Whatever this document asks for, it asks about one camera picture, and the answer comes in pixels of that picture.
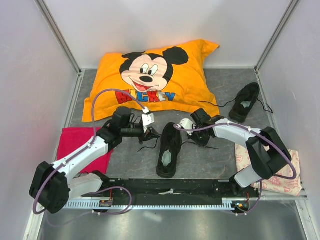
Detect black shoe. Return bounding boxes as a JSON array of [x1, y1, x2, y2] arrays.
[[156, 122, 182, 179], [229, 82, 260, 123]]

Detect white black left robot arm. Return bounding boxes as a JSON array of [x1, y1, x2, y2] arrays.
[[29, 107, 160, 215]]

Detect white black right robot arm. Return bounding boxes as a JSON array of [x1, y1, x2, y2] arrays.
[[179, 108, 297, 197]]

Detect orange Mickey pillow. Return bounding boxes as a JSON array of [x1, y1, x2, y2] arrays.
[[82, 39, 220, 123]]

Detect magenta folded cloth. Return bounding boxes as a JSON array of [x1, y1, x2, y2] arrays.
[[57, 127, 113, 174]]

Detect cream pink cartoon pouch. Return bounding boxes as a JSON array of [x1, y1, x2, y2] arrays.
[[234, 143, 302, 197]]

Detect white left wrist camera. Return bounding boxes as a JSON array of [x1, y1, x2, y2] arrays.
[[141, 107, 155, 133]]

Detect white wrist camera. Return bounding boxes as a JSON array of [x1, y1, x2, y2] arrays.
[[179, 118, 194, 130], [141, 107, 155, 133]]

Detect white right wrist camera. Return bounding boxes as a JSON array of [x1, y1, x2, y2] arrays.
[[179, 118, 194, 130]]

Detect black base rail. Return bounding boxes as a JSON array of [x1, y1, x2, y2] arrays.
[[76, 175, 259, 205]]

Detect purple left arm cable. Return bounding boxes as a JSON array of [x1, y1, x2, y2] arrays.
[[32, 88, 148, 216]]

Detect aluminium slotted rail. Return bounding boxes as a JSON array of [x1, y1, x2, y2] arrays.
[[63, 197, 242, 211]]

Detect right aluminium frame post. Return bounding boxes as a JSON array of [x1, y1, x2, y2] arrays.
[[254, 0, 300, 73]]

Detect aluminium frame post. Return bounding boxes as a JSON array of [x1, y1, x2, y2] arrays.
[[35, 0, 82, 76], [254, 0, 300, 73]]

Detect left aluminium frame post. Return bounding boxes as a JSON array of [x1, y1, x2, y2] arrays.
[[35, 0, 82, 76]]

